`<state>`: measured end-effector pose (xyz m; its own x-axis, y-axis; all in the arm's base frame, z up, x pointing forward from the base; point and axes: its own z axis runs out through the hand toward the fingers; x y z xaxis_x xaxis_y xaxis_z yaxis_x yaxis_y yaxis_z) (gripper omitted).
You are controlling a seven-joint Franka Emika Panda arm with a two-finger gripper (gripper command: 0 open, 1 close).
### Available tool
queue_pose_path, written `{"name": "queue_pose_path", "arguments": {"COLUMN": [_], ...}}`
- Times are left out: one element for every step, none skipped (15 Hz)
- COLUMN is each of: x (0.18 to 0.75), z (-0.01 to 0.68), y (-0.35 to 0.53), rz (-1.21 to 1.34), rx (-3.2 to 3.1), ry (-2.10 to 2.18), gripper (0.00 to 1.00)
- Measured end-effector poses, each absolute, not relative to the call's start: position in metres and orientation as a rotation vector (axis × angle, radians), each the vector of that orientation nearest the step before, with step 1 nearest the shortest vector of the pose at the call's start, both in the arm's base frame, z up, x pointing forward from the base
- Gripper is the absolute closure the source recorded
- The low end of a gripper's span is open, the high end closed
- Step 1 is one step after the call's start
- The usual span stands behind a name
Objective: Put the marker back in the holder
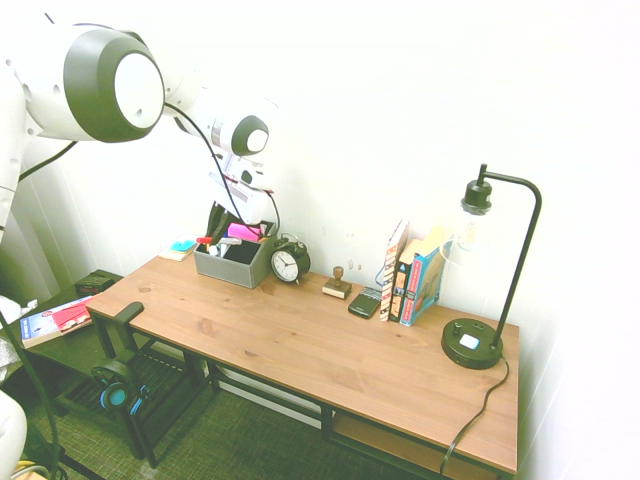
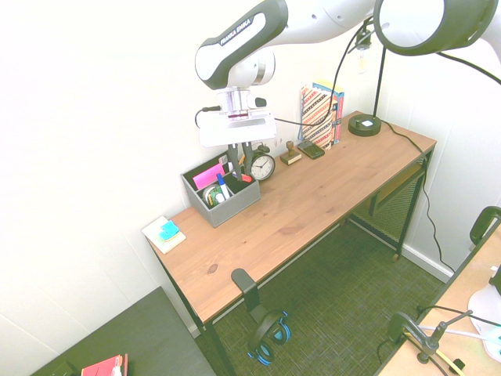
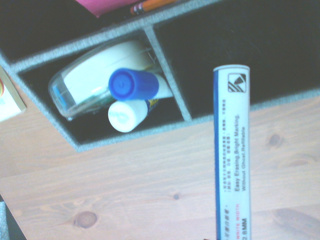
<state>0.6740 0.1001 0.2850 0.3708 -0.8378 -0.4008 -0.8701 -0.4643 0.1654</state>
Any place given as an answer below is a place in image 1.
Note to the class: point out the grey felt desk organizer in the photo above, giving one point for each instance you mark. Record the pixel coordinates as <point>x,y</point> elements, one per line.
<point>225,270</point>

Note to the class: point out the black chair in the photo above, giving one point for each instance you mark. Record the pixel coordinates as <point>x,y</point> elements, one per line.
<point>160,380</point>

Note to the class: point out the white notepad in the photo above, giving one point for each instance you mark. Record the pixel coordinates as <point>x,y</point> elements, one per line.
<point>172,254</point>

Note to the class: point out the pink sticky notes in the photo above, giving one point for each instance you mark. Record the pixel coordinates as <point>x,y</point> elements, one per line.
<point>242,231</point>

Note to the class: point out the black smartphone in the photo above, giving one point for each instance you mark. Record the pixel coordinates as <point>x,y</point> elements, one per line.
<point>364,303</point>

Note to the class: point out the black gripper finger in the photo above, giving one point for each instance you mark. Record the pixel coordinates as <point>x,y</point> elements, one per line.
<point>225,227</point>
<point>216,220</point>

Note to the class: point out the small black box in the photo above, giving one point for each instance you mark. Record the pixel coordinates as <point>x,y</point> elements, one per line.
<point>95,283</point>

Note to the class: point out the black headphone hanger clamp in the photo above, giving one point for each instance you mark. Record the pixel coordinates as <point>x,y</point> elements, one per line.
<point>122,320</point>

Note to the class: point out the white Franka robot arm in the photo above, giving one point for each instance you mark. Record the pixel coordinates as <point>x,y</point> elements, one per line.
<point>90,85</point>

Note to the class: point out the black and orange book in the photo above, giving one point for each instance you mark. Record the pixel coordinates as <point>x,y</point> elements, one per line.
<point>400,290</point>

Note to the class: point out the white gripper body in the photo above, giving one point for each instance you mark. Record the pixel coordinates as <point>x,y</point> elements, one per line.
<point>247,200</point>

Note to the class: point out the wooden rubber stamp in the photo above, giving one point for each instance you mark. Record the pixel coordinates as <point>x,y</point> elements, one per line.
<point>336,289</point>

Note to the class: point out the red and white book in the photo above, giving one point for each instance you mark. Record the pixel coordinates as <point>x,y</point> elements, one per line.
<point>55,320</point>

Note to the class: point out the black desk lamp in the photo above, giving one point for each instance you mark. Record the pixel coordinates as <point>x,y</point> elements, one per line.
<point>470,347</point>

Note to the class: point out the black side table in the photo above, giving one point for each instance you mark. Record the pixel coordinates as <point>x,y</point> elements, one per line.
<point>65,350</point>

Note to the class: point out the blue paperback book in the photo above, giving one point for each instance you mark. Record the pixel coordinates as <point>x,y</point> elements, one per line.
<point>425,285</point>

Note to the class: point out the black alarm clock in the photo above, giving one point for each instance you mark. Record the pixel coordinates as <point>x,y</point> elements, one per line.
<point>286,264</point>

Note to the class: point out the striped patterned book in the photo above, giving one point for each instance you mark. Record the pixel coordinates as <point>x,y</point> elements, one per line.
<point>390,280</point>

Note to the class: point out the black and blue headphones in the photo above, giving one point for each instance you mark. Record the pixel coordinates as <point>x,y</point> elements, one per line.
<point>115,395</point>

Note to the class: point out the wooden desk with black frame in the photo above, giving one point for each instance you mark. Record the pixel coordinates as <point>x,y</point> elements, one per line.
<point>327,425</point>

